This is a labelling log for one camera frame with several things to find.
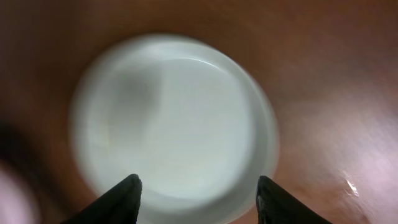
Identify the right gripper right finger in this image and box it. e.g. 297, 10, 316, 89
256, 175, 331, 224

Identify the white plate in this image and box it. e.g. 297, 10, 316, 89
70, 34, 279, 223

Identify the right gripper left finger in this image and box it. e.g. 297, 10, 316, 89
62, 174, 142, 224

